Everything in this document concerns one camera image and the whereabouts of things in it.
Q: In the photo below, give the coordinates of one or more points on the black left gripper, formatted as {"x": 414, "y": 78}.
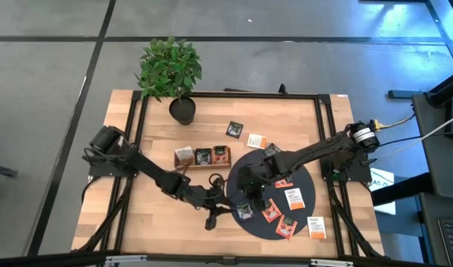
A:
{"x": 211, "y": 202}

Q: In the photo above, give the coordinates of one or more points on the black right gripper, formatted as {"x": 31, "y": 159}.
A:
{"x": 253, "y": 181}

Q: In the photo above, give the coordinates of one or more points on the orange-red tea packet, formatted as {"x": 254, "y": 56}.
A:
{"x": 284, "y": 183}
{"x": 271, "y": 212}
{"x": 286, "y": 227}
{"x": 221, "y": 155}

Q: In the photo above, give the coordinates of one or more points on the white orange Tazo tea packet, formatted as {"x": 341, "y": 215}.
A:
{"x": 256, "y": 141}
{"x": 294, "y": 199}
{"x": 184, "y": 154}
{"x": 317, "y": 227}

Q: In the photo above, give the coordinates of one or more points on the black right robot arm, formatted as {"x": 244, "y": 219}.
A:
{"x": 315, "y": 151}

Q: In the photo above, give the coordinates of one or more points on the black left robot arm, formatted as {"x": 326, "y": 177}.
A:
{"x": 148, "y": 167}

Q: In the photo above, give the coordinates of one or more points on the round dark woven placemat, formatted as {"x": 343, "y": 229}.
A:
{"x": 304, "y": 185}

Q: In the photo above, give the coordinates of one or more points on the wooden three-compartment tray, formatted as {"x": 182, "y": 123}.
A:
{"x": 211, "y": 167}

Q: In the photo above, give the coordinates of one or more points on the black desk beam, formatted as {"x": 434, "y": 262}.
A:
{"x": 400, "y": 190}

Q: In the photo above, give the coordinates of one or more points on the green plant in black pot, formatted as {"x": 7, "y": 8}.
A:
{"x": 170, "y": 66}

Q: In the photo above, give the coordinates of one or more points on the dark grey desk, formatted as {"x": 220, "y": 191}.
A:
{"x": 433, "y": 167}

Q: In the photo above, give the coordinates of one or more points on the black crossbar silver brackets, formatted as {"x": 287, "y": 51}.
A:
{"x": 44, "y": 259}

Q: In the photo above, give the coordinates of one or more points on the dark foot bar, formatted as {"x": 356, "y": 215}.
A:
{"x": 404, "y": 94}

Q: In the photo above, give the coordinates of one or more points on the black keyboard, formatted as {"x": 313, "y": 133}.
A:
{"x": 452, "y": 241}

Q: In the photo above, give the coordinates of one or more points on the black pole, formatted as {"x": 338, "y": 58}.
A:
{"x": 446, "y": 89}

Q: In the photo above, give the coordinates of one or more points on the black furniture leg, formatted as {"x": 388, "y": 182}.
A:
{"x": 0, "y": 170}

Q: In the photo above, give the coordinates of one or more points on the black aluminium table frame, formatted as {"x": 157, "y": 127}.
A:
{"x": 248, "y": 95}

